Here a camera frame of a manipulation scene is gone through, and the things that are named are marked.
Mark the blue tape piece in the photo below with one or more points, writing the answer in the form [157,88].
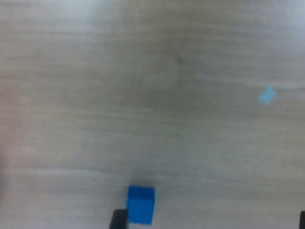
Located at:
[267,95]

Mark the blue cube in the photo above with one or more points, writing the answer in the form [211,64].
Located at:
[140,205]

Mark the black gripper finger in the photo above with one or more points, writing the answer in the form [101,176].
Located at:
[118,220]
[302,220]

